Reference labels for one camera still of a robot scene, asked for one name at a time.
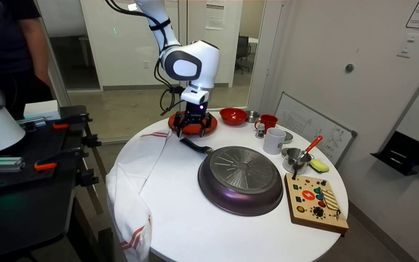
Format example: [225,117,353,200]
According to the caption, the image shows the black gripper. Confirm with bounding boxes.
[177,101,213,136]

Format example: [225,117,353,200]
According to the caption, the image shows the white towel with red stripes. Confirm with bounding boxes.
[105,128,174,262]

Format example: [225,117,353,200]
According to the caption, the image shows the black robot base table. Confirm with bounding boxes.
[0,104,116,262]

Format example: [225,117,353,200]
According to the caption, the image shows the red plate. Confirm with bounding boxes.
[168,109,220,138]

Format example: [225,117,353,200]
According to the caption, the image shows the red bowl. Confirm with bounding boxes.
[219,106,251,128]

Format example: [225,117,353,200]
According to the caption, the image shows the red mug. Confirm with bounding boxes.
[254,113,280,136]

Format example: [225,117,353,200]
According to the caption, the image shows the white mug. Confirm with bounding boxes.
[262,126,289,155]

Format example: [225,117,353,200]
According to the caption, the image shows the black office chair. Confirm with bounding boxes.
[236,34,255,71]

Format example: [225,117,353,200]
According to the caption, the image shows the steel pot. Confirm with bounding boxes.
[281,146,313,174]

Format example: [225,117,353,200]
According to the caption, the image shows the white door with glass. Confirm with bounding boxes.
[185,0,245,110]

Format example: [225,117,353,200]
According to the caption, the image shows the paper sign on door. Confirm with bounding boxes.
[204,2,228,32]

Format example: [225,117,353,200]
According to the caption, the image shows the small leaning whiteboard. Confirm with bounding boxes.
[274,90,360,165]

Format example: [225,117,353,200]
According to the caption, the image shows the yellow green sponge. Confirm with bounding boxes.
[309,158,331,174]

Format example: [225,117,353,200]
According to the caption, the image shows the black clamp with orange tip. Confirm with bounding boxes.
[34,144,101,187]
[22,112,104,148]

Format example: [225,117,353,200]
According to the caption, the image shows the wooden toy board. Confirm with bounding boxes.
[284,173,351,234]

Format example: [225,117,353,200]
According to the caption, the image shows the white box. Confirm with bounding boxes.
[22,98,63,122]

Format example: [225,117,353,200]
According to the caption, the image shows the person in blue shirt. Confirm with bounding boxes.
[0,0,56,122]

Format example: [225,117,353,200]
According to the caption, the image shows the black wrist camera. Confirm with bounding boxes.
[164,84,187,97]

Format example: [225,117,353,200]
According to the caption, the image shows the red-handled utensil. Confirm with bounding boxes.
[292,133,325,180]

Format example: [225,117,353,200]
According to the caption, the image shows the black wall tray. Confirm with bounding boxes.
[370,129,419,177]

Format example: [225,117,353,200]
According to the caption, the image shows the small wall label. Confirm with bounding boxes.
[396,32,419,61]

